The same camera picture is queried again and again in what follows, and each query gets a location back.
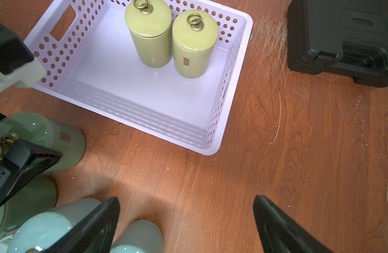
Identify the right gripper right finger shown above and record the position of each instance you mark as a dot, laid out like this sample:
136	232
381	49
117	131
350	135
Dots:
279	233

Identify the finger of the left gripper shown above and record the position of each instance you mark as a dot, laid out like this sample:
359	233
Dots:
24	162

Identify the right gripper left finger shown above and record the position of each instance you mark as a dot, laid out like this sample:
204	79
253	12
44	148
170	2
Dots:
94	234

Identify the dark green canister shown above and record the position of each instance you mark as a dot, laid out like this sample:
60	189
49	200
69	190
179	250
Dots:
38	129
38	196

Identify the blue-grey canister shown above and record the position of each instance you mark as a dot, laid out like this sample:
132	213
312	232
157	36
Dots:
43	230
141	236

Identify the lilac perforated plastic basket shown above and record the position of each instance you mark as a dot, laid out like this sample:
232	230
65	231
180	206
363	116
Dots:
90	59

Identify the yellow-green canister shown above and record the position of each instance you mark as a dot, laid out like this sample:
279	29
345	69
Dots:
194	35
150	25

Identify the black plastic tool case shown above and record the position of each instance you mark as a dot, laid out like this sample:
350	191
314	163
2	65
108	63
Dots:
347	38

